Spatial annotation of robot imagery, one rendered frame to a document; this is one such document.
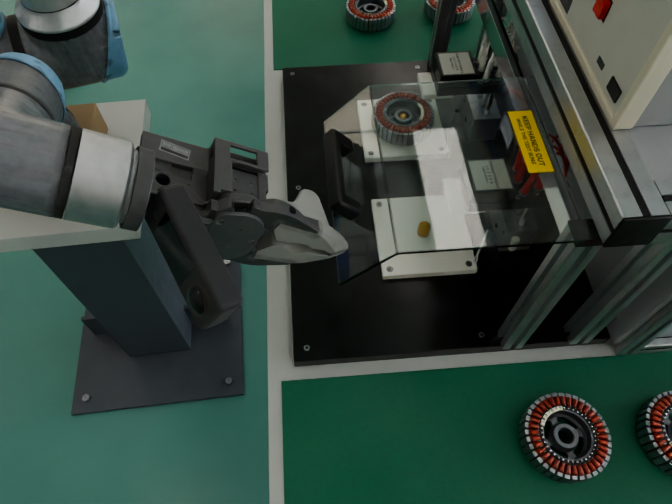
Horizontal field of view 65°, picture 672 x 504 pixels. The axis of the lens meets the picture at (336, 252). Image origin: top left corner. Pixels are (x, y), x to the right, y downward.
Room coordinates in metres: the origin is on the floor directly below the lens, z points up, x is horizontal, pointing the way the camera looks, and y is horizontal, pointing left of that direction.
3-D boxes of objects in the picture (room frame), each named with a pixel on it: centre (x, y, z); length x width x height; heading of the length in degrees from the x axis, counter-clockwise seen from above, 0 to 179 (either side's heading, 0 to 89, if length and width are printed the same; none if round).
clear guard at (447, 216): (0.40, -0.16, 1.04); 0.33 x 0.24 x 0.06; 94
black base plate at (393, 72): (0.61, -0.15, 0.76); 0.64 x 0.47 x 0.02; 4
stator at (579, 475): (0.17, -0.31, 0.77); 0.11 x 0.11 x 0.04
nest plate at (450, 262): (0.49, -0.14, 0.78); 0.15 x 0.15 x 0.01; 4
